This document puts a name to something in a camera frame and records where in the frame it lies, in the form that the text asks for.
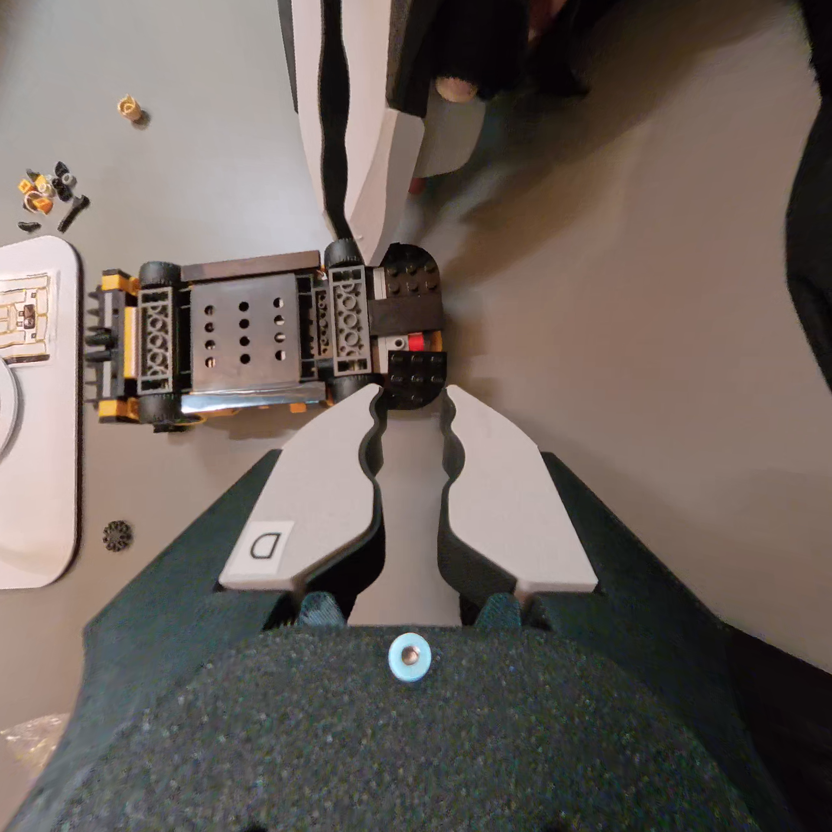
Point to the black lego wheel rim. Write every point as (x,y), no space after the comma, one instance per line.
(117,536)

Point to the white monitor stand base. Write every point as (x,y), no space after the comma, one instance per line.
(39,455)

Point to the small tan lego piece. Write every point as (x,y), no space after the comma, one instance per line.
(131,108)

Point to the pile of small lego pieces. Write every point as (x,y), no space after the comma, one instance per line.
(52,192)

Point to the person's right hand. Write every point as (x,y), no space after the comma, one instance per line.
(455,90)

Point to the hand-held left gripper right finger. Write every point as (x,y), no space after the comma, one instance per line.
(513,507)

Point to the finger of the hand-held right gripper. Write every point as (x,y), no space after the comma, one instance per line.
(370,130)
(305,65)

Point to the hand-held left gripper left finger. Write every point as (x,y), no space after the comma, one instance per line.
(312,494)

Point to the yellow and black lego car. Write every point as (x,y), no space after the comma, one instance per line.
(247,325)

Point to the lego sticker sheet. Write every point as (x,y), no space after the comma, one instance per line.
(26,312)

